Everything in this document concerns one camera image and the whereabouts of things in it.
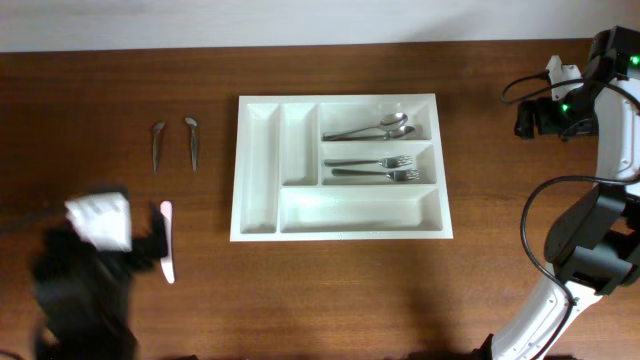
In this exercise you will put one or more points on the small steel teaspoon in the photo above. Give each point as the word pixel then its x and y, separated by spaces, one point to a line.
pixel 156 134
pixel 194 141

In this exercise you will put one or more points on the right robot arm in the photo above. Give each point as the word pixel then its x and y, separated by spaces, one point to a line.
pixel 593 247

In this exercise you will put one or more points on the steel fork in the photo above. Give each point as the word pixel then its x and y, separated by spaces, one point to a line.
pixel 395 175
pixel 387 162

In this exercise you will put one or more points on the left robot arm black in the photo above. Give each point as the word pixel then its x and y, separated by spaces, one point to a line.
pixel 83 276

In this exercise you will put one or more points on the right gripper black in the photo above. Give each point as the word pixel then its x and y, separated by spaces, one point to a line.
pixel 547 121

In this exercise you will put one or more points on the steel spoon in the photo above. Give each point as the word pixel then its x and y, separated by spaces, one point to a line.
pixel 397 133
pixel 388 123

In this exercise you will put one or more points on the white plastic cutlery tray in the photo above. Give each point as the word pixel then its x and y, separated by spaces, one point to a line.
pixel 284 192

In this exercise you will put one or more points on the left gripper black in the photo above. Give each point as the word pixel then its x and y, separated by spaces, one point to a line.
pixel 156 248

